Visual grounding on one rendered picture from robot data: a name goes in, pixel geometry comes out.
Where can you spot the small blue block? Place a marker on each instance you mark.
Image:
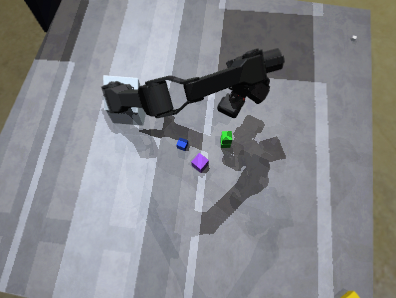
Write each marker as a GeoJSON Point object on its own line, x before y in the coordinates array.
{"type": "Point", "coordinates": [182, 144]}

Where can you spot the purple block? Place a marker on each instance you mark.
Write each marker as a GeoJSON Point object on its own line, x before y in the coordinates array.
{"type": "Point", "coordinates": [200, 163]}

